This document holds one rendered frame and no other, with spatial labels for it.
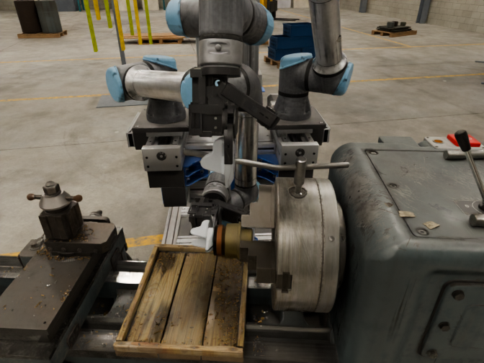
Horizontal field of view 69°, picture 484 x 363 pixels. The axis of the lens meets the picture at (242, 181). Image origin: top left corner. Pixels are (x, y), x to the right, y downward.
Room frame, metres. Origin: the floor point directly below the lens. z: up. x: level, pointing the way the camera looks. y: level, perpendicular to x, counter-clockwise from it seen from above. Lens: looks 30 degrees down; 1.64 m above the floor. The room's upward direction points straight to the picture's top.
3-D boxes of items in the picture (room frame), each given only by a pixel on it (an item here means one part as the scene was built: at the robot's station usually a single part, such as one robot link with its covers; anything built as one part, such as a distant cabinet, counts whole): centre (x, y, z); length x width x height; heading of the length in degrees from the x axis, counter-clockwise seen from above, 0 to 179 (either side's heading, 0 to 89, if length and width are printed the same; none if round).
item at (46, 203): (0.78, 0.49, 1.13); 0.08 x 0.08 x 0.03
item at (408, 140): (0.87, -0.42, 1.24); 0.09 x 0.08 x 0.03; 87
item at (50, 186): (0.78, 0.49, 1.17); 0.04 x 0.04 x 0.03
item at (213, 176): (0.94, 0.07, 1.08); 0.11 x 0.08 x 0.09; 176
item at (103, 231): (0.78, 0.47, 0.99); 0.20 x 0.10 x 0.05; 87
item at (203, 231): (0.68, 0.10, 1.10); 0.09 x 0.06 x 0.03; 176
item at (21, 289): (0.72, 0.50, 0.95); 0.43 x 0.17 x 0.05; 177
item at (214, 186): (0.86, 0.08, 1.08); 0.08 x 0.05 x 0.08; 86
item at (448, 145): (0.86, -0.57, 1.23); 0.13 x 0.08 x 0.05; 87
